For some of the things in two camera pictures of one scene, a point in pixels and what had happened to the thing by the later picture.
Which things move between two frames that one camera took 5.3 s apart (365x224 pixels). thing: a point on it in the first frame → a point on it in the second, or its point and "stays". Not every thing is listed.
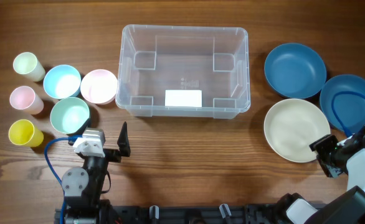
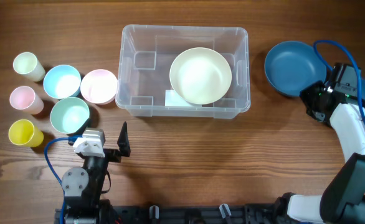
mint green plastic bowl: (69, 114) stays
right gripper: (321, 150) → (308, 98)
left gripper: (115, 155) stays
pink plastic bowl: (99, 86) stays
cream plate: (291, 126) → (200, 76)
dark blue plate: (295, 70) stays
